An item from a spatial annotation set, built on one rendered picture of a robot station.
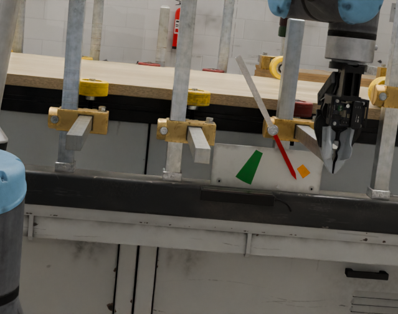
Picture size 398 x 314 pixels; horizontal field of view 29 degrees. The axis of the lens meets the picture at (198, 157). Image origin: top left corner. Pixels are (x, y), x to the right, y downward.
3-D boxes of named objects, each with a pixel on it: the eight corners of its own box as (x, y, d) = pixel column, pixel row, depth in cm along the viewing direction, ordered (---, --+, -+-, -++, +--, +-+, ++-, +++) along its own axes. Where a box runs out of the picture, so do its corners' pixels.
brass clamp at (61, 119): (106, 135, 179) (108, 113, 178) (47, 129, 178) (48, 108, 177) (107, 131, 185) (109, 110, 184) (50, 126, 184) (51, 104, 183)
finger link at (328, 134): (321, 176, 146) (327, 127, 144) (315, 171, 151) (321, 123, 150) (337, 177, 146) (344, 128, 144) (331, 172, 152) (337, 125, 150)
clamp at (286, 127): (321, 144, 183) (324, 123, 182) (264, 139, 182) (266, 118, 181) (316, 140, 188) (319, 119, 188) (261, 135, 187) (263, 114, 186)
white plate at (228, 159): (319, 194, 185) (324, 153, 183) (210, 185, 183) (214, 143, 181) (318, 194, 185) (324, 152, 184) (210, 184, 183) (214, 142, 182)
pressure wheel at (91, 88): (111, 127, 192) (115, 80, 190) (88, 128, 186) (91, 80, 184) (89, 121, 197) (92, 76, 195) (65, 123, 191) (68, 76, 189)
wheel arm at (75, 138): (81, 155, 151) (83, 133, 150) (63, 154, 150) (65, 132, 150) (96, 124, 193) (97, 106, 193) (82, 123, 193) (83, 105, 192)
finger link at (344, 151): (337, 177, 146) (344, 128, 144) (331, 172, 152) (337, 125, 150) (354, 179, 146) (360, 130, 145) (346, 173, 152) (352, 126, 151)
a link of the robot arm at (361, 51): (322, 35, 149) (372, 40, 150) (319, 61, 150) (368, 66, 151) (333, 35, 141) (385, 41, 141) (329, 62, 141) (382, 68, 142)
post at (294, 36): (280, 220, 186) (305, 17, 178) (266, 219, 186) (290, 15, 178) (278, 217, 190) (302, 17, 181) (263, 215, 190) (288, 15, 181)
